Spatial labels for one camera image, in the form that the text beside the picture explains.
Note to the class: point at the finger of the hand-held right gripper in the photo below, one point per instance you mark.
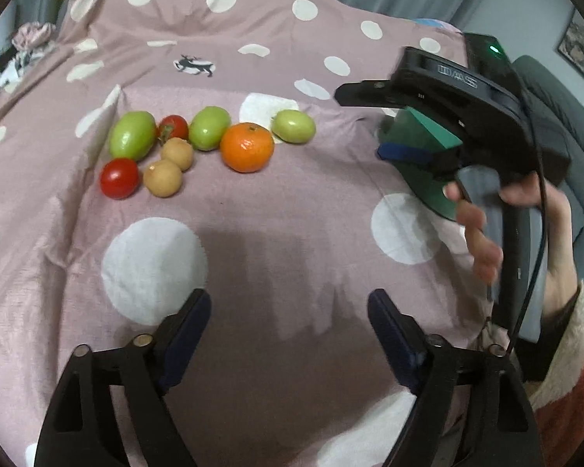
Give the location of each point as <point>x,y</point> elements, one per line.
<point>365,93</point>
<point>409,153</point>

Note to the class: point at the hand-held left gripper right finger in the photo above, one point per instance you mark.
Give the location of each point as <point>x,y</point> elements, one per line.
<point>394,350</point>

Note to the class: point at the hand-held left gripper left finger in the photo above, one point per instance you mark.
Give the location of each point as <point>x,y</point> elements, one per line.
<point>185,345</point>

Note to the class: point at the green plastic bowl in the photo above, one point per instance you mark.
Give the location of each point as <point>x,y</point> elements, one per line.
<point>418,189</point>

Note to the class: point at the small pale green jujube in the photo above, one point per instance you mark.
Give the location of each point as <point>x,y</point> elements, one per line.
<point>293,125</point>

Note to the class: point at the orange mandarin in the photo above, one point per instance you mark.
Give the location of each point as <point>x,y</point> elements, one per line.
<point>247,148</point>

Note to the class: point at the brown longan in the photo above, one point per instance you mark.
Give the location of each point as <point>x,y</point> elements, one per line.
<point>179,153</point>
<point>163,179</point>

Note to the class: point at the person's right forearm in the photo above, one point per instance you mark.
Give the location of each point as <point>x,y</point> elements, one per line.
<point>574,389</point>

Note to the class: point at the person's right hand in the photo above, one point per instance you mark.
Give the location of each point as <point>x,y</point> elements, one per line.
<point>482,248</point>

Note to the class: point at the grey sofa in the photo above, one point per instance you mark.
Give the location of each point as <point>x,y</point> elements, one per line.
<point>579,121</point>

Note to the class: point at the pink polka dot blanket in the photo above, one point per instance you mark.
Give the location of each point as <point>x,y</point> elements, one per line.
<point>272,233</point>

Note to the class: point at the red cherry tomato green stem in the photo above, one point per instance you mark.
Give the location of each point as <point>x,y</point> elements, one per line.
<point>175,127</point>

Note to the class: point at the large oblong green jujube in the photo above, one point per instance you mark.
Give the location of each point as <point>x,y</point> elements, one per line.
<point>132,135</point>

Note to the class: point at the floral crumpled cloth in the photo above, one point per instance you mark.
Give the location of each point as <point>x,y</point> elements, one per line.
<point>31,34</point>

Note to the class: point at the framed wall picture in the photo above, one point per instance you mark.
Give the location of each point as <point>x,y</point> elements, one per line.
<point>581,46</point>

